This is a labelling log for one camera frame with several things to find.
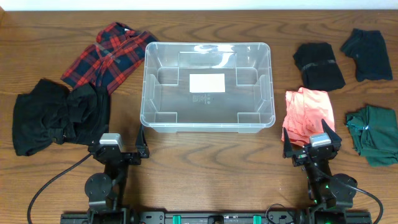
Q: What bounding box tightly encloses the black garment with band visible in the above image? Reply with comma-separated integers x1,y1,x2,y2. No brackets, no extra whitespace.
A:
293,42,346,91

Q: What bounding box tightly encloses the red plaid flannel shirt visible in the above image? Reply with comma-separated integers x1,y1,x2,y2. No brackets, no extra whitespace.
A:
61,22,157,94

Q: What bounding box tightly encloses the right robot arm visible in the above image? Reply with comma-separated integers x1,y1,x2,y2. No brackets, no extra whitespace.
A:
283,120,358,223

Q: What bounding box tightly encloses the dark green folded garment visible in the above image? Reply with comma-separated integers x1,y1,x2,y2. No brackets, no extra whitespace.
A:
346,105,397,167

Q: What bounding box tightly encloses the dark navy garment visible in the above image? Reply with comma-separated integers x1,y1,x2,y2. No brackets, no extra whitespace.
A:
340,29,393,82

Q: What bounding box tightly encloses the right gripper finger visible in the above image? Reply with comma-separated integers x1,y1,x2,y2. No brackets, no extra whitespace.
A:
283,135,294,158
322,119,342,146

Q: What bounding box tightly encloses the clear plastic storage bin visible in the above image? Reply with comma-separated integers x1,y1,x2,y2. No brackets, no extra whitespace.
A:
140,42,276,133

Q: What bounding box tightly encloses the coral pink folded shirt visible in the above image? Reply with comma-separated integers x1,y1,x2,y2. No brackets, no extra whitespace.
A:
282,87,335,146

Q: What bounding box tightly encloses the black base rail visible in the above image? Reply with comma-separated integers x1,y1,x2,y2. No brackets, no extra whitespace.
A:
60,211,373,224

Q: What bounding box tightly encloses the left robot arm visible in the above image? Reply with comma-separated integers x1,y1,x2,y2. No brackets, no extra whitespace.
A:
85,126,150,224

